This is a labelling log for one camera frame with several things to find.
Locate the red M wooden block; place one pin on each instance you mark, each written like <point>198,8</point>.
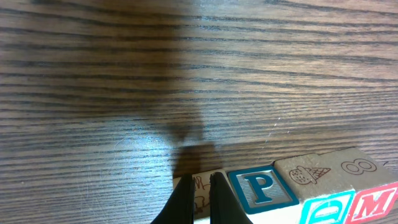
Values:
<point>375,186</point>

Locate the blue P wooden block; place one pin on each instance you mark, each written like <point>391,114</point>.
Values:
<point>264,195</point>

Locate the blue D wooden block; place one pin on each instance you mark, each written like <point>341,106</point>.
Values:
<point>324,197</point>

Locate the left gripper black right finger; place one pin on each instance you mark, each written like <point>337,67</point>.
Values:
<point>224,208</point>

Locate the plain K wooden block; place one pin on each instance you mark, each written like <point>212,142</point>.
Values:
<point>202,195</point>

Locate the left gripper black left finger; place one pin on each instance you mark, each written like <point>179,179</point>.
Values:
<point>179,208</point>

